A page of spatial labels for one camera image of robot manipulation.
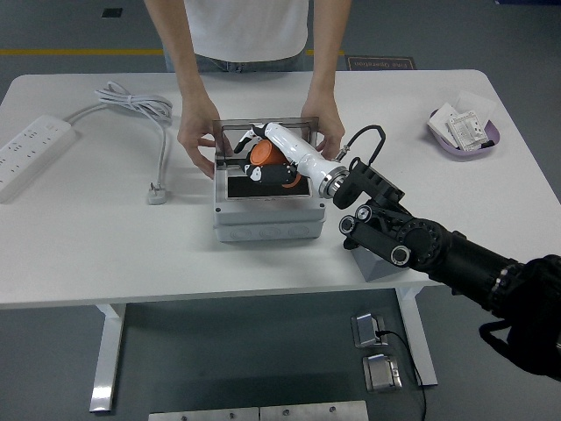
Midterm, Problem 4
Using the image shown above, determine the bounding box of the person's right hand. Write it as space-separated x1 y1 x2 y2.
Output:
177 96 221 180

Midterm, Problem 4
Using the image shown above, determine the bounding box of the white power cord with plug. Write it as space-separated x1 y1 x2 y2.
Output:
65 81 174 206

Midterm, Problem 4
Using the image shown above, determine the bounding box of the grey cube holder block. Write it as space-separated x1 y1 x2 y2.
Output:
350 245 407 282

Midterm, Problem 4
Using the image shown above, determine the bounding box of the white power strip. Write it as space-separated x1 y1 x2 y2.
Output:
0 115 81 204

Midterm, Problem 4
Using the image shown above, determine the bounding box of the grey metal plate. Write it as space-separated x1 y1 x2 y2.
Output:
259 399 369 421
147 406 260 421

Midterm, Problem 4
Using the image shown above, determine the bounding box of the white table leg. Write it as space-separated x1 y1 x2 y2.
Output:
394 287 439 388
89 302 128 413

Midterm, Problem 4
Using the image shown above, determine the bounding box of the purple plastic tray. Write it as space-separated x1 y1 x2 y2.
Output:
427 107 503 161

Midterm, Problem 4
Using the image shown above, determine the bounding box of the person's left hand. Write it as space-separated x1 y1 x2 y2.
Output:
300 94 346 161

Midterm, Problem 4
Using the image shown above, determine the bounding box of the transparent hinged box lid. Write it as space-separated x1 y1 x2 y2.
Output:
212 116 320 161

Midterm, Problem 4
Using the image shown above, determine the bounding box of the robot right hand white shell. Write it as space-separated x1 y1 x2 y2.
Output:
233 122 341 192

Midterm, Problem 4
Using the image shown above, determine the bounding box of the white printed socket panel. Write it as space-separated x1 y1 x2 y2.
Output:
445 111 493 153

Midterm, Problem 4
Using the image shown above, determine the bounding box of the black floor cable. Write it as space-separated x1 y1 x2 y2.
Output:
375 329 429 421

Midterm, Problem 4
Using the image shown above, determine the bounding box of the yellow floor tape line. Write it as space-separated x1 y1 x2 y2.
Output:
0 48 346 57

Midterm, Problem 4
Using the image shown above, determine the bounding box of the person's torso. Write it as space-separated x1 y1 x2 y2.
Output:
164 0 312 75

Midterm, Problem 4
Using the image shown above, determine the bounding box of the white square switch plate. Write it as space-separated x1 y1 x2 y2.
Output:
428 102 461 144

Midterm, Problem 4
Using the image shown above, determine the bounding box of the silver floor socket box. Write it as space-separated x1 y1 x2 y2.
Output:
361 353 403 393
350 310 389 350

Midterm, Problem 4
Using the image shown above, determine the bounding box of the grey plastic enclosure box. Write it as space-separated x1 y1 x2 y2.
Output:
213 157 328 243

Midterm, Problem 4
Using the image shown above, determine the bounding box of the dark floor sign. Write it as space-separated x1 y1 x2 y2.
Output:
345 55 416 72

